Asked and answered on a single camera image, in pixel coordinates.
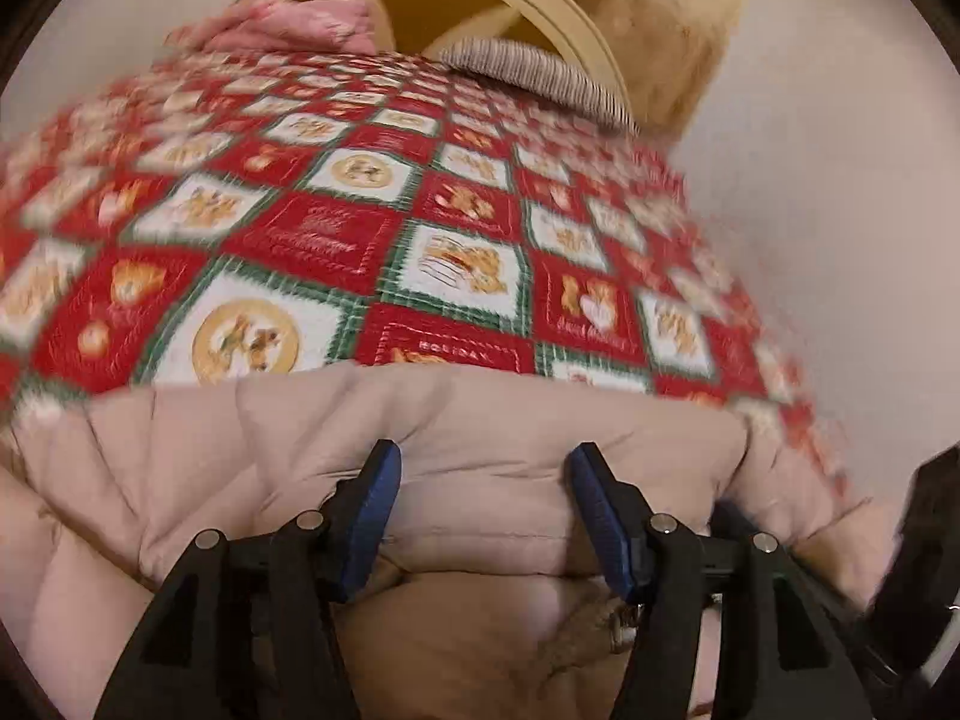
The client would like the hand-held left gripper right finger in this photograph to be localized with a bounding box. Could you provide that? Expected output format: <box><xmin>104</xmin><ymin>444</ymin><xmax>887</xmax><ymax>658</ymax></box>
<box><xmin>564</xmin><ymin>441</ymin><xmax>860</xmax><ymax>720</ymax></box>

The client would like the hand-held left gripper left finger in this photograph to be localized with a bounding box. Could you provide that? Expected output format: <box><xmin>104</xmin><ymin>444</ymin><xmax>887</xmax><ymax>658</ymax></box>
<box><xmin>96</xmin><ymin>438</ymin><xmax>404</xmax><ymax>720</ymax></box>

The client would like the beige pink puffer jacket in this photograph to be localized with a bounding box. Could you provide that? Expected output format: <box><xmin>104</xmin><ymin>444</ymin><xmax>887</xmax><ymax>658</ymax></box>
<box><xmin>0</xmin><ymin>361</ymin><xmax>901</xmax><ymax>720</ymax></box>

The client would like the red checkered printed blanket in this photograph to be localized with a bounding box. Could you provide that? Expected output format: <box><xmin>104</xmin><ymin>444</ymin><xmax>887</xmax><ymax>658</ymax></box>
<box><xmin>0</xmin><ymin>45</ymin><xmax>848</xmax><ymax>481</ymax></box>

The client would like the striped pillow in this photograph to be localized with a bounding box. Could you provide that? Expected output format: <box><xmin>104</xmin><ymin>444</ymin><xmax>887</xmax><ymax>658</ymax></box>
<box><xmin>435</xmin><ymin>37</ymin><xmax>640</xmax><ymax>137</ymax></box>

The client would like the pink quilt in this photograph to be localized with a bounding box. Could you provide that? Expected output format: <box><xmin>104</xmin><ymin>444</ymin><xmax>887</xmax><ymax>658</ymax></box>
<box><xmin>169</xmin><ymin>0</ymin><xmax>376</xmax><ymax>55</ymax></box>

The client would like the beige patterned window curtain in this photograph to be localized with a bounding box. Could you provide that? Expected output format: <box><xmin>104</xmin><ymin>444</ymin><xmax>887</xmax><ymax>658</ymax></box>
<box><xmin>510</xmin><ymin>0</ymin><xmax>779</xmax><ymax>142</ymax></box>

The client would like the cream arched bed headboard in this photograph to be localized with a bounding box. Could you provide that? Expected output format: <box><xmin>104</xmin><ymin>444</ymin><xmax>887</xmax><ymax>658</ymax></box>
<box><xmin>234</xmin><ymin>0</ymin><xmax>632</xmax><ymax>117</ymax></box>

